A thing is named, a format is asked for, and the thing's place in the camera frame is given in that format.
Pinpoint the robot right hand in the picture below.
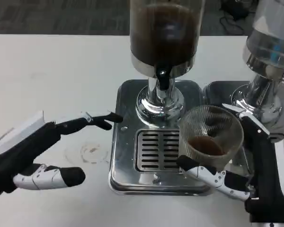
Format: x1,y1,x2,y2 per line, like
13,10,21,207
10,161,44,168
176,103,284,224

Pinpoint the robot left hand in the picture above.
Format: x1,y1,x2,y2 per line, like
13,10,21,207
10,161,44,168
0,110,124,199

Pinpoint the clear ribbed glass cup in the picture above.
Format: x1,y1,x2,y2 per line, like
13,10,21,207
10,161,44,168
179,105,244,166

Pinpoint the steel drip grid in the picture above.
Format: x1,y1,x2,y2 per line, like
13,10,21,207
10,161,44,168
134,129,187,172

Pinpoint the clear empty drink dispenser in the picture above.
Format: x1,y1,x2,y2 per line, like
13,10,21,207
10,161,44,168
231,0,284,142

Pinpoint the black dispenser tap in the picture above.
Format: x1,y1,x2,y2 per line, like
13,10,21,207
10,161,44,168
155,65,172,90

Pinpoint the drink dispenser with brown drink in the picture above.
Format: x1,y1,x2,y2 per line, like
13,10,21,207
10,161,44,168
129,0,205,127

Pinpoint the black cable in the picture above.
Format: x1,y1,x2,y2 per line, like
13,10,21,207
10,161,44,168
219,0,251,31

